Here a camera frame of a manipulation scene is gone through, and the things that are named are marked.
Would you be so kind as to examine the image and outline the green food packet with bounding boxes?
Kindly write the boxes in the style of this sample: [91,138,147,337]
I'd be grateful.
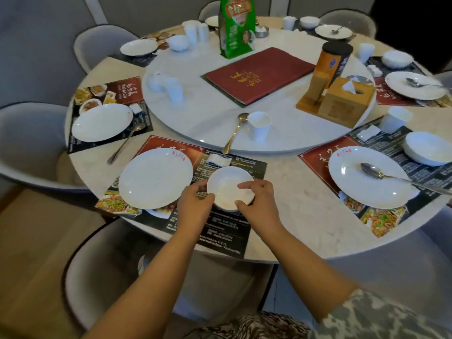
[218,0,257,60]

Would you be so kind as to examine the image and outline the person's left hand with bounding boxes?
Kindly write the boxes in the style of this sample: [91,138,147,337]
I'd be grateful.
[175,180,216,239]

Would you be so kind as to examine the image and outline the wooden tissue box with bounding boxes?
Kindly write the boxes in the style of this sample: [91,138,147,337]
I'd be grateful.
[317,77,377,129]

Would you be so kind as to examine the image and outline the camouflage patterned shirt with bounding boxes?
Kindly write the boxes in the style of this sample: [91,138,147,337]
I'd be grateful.
[184,288,452,339]

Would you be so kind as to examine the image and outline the brown and black canister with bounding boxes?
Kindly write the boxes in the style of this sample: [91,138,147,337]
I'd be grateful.
[314,40,354,89]

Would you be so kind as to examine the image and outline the white tissue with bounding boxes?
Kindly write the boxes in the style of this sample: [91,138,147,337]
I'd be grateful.
[341,79,365,94]

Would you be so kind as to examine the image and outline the small white bowl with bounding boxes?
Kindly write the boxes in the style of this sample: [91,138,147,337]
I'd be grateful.
[206,167,255,212]

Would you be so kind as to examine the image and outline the grey upholstered chair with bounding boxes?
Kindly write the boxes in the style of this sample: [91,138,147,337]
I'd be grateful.
[0,102,93,193]
[319,9,377,38]
[63,218,280,333]
[73,24,139,73]
[432,70,452,89]
[197,0,223,22]

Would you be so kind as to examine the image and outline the white marble turntable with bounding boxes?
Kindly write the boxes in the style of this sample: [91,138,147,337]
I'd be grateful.
[141,29,377,154]

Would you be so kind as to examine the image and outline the wooden toothpick holder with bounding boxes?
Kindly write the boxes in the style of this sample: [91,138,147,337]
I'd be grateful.
[295,71,331,114]

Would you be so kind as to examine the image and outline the printed paper placemat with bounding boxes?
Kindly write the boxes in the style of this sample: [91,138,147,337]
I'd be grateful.
[298,116,452,239]
[112,30,188,68]
[366,56,452,109]
[94,135,268,260]
[67,76,154,155]
[292,19,358,43]

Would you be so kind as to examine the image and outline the red menu book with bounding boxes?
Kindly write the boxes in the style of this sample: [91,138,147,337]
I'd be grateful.
[201,47,317,106]

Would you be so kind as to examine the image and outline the person's left forearm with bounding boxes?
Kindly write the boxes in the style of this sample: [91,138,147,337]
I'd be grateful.
[84,231,202,339]

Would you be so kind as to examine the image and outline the person's right forearm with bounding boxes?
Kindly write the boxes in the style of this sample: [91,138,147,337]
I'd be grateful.
[261,225,360,323]

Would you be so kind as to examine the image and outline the gold spoon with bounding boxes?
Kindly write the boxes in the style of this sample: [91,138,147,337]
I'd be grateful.
[222,112,250,155]

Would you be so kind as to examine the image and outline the person's right hand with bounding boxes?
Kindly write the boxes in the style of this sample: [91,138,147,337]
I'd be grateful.
[235,178,285,238]

